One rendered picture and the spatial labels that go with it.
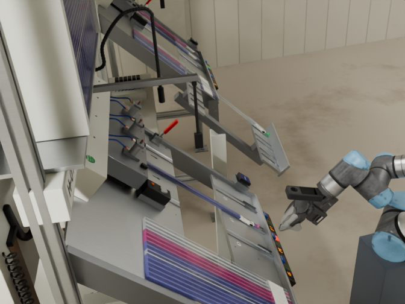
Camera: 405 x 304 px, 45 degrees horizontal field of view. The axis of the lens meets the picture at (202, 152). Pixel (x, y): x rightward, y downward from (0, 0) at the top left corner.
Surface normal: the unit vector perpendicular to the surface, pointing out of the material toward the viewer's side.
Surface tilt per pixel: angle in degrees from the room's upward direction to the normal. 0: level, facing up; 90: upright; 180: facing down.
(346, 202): 0
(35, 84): 90
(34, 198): 90
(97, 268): 90
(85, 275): 90
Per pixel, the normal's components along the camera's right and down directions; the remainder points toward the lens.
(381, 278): -0.97, 0.18
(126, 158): 0.63, -0.70
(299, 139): -0.06, -0.84
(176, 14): 0.25, 0.51
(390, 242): -0.55, 0.56
